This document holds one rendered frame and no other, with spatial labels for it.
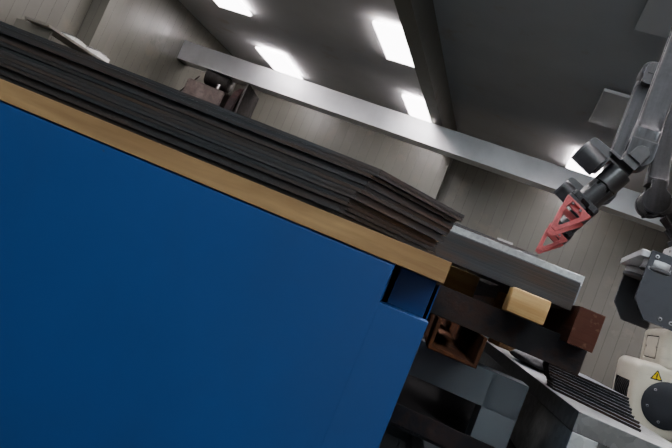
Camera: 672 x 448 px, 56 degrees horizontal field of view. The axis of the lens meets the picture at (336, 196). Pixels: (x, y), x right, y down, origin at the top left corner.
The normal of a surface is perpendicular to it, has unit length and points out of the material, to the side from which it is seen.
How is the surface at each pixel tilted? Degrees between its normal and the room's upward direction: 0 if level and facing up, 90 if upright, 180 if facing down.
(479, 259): 90
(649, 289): 90
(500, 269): 90
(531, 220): 90
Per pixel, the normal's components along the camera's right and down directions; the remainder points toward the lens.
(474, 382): -0.11, -0.14
